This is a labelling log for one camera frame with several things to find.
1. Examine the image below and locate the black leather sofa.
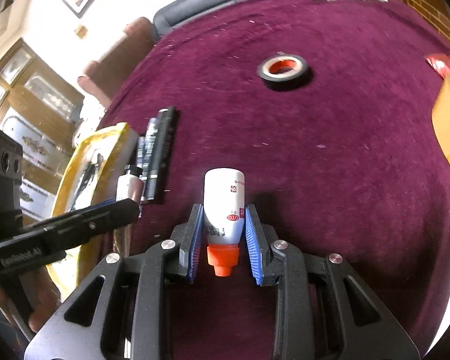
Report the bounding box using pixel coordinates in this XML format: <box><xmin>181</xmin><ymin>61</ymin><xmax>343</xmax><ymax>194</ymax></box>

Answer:
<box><xmin>153</xmin><ymin>0</ymin><xmax>286</xmax><ymax>42</ymax></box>

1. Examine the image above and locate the cardboard box with yellow tape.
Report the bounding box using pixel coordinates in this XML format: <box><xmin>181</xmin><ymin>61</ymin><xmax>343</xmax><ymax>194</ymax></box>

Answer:
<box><xmin>47</xmin><ymin>122</ymin><xmax>140</xmax><ymax>301</ymax></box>

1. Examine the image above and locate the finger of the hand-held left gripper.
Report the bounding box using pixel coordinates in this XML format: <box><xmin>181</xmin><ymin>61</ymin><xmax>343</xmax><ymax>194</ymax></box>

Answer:
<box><xmin>22</xmin><ymin>198</ymin><xmax>142</xmax><ymax>250</ymax></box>

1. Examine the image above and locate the short silver tube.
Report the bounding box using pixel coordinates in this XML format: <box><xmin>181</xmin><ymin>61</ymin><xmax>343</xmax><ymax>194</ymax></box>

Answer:
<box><xmin>115</xmin><ymin>164</ymin><xmax>145</xmax><ymax>205</ymax></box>

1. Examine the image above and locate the black marker with white print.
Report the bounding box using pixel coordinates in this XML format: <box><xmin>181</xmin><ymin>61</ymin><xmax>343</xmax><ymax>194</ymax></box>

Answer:
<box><xmin>145</xmin><ymin>117</ymin><xmax>163</xmax><ymax>201</ymax></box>

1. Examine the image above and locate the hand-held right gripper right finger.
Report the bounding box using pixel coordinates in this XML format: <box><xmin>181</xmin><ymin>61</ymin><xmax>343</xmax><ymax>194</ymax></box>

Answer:
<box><xmin>244</xmin><ymin>204</ymin><xmax>429</xmax><ymax>360</ymax></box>

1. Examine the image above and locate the black tape roll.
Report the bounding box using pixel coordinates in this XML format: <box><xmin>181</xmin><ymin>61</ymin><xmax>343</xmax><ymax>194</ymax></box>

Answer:
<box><xmin>257</xmin><ymin>54</ymin><xmax>310</xmax><ymax>92</ymax></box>

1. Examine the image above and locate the white bottle with orange cap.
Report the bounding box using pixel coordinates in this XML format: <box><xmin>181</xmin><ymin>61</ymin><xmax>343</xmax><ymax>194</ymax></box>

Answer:
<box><xmin>203</xmin><ymin>168</ymin><xmax>247</xmax><ymax>278</ymax></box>

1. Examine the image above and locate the plain black marker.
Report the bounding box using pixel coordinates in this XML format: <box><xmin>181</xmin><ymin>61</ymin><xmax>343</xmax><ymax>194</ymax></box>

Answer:
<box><xmin>157</xmin><ymin>106</ymin><xmax>179</xmax><ymax>196</ymax></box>

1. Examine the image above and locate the red packet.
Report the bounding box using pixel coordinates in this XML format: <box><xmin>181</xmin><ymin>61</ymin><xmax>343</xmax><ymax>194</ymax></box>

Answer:
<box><xmin>424</xmin><ymin>54</ymin><xmax>450</xmax><ymax>80</ymax></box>

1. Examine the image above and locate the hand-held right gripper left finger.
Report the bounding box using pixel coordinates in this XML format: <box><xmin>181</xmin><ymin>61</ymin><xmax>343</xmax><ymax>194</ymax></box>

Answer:
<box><xmin>24</xmin><ymin>204</ymin><xmax>205</xmax><ymax>360</ymax></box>

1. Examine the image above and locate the brown chair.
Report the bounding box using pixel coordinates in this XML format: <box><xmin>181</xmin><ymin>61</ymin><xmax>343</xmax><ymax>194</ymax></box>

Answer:
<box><xmin>78</xmin><ymin>17</ymin><xmax>159</xmax><ymax>110</ymax></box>

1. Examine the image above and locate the wooden glass-door cabinet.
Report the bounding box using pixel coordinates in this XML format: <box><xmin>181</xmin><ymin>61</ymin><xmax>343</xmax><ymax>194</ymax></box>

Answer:
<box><xmin>0</xmin><ymin>37</ymin><xmax>85</xmax><ymax>229</ymax></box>

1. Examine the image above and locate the person's left hand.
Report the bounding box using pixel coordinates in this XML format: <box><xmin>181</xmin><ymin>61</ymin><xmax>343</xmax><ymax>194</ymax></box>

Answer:
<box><xmin>0</xmin><ymin>259</ymin><xmax>62</xmax><ymax>334</ymax></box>

